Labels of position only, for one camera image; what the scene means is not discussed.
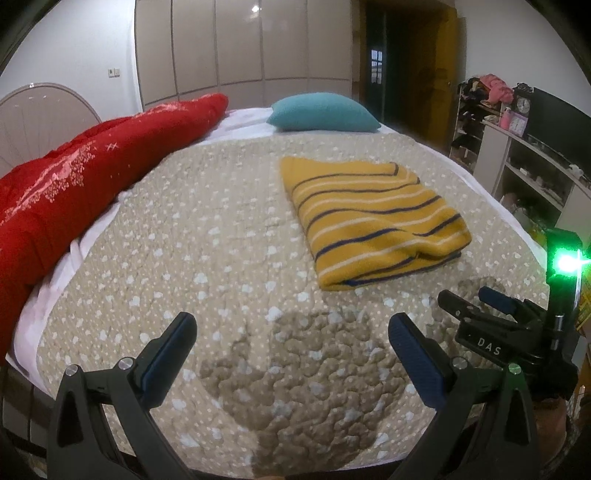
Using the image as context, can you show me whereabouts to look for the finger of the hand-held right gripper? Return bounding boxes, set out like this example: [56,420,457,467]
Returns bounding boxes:
[437,289,502,329]
[478,286,550,320]

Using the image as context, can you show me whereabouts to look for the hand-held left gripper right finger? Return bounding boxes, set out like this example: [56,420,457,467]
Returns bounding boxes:
[388,313,541,480]

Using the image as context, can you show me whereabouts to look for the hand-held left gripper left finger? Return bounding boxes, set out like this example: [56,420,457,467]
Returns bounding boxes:
[46,312,197,480]

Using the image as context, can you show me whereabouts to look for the yellow striped sweater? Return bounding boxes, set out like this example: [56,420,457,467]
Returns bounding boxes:
[280,156,472,291]

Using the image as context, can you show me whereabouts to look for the white shelf unit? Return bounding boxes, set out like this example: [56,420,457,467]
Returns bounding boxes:
[475,122,591,243]

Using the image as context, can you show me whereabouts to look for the beige dotted bed quilt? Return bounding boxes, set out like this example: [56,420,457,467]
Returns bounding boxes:
[7,130,555,476]

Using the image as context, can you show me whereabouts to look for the dark shoe rack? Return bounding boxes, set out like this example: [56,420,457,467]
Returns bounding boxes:
[450,78,509,171]

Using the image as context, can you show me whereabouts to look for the black television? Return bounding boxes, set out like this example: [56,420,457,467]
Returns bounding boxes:
[526,87,591,175]

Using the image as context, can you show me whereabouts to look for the red patterned quilt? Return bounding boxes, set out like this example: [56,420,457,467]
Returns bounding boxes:
[0,92,230,356]

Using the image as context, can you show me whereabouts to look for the black table clock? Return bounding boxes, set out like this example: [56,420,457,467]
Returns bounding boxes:
[513,83,534,117]

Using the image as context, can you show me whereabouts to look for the pink cloth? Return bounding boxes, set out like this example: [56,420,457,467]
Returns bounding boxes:
[478,74,516,105]

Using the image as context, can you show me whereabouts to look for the yellow door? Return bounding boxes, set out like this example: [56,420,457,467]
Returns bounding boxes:
[406,7,463,155]

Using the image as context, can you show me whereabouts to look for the teal pillow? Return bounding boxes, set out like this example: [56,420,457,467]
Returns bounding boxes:
[266,92,382,134]

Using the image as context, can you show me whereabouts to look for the beige wardrobe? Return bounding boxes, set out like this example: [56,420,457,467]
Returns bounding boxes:
[134,0,356,112]

